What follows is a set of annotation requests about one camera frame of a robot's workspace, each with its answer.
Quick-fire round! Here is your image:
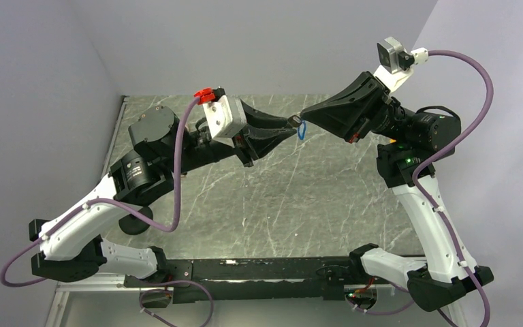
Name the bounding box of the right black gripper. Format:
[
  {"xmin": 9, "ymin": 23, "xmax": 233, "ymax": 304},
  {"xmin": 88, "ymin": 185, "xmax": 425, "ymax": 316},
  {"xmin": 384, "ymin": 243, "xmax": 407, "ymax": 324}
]
[{"xmin": 301, "ymin": 71, "xmax": 416, "ymax": 144}]

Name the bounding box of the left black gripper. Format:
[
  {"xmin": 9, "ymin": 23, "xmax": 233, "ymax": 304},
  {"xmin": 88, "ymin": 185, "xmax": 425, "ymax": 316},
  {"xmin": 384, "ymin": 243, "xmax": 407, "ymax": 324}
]
[{"xmin": 167, "ymin": 98, "xmax": 298, "ymax": 176}]

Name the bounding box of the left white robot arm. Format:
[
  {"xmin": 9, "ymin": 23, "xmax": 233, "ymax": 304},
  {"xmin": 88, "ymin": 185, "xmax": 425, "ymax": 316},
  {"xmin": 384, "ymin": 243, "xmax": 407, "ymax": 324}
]
[{"xmin": 29, "ymin": 92, "xmax": 302, "ymax": 286}]

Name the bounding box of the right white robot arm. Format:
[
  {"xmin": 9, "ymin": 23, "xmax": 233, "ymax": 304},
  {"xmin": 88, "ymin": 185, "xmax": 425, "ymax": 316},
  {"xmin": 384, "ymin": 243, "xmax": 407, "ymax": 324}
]
[{"xmin": 300, "ymin": 68, "xmax": 494, "ymax": 312}]

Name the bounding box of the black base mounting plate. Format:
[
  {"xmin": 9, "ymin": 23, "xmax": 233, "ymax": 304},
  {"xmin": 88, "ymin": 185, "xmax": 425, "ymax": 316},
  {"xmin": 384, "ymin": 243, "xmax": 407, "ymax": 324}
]
[{"xmin": 123, "ymin": 256, "xmax": 372, "ymax": 304}]

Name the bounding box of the round gold black disc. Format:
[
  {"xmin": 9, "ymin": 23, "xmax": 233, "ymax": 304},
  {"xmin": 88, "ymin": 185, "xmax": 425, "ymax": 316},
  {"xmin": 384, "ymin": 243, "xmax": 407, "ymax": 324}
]
[{"xmin": 118, "ymin": 206, "xmax": 153, "ymax": 236}]

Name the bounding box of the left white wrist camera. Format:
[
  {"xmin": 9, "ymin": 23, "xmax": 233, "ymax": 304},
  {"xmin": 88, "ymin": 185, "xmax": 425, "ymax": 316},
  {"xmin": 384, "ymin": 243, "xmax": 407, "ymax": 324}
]
[{"xmin": 194, "ymin": 87, "xmax": 247, "ymax": 144}]

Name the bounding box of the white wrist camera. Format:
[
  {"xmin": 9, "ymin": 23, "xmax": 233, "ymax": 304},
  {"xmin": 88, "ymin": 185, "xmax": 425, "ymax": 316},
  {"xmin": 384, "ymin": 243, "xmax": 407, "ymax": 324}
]
[
  {"xmin": 194, "ymin": 87, "xmax": 247, "ymax": 144},
  {"xmin": 373, "ymin": 37, "xmax": 429, "ymax": 94}
]

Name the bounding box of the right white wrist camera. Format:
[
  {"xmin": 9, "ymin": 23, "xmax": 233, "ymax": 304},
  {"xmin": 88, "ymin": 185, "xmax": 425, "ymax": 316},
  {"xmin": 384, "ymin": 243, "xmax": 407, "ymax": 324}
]
[{"xmin": 373, "ymin": 37, "xmax": 429, "ymax": 94}]

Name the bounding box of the aluminium frame rail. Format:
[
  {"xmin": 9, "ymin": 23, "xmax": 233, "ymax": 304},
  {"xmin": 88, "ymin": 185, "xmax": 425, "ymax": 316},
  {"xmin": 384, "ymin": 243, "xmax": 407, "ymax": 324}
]
[{"xmin": 44, "ymin": 275, "xmax": 131, "ymax": 327}]

